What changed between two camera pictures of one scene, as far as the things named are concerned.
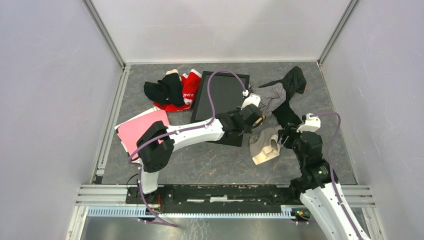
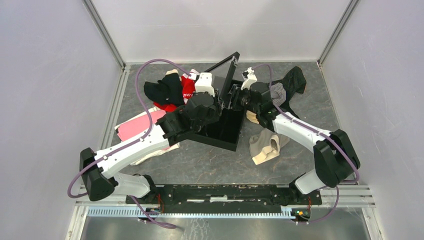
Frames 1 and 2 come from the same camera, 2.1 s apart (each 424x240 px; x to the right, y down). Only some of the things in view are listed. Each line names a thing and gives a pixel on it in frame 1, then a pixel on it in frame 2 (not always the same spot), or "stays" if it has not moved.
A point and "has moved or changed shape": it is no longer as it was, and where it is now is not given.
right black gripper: [289, 130] to [233, 95]
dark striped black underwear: [294, 81] stays
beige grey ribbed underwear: [264, 144] stays
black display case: [226, 91] has moved or changed shape
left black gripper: [249, 127] to [217, 105]
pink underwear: [129, 131] stays
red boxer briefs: [190, 84] stays
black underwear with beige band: [168, 90] stays
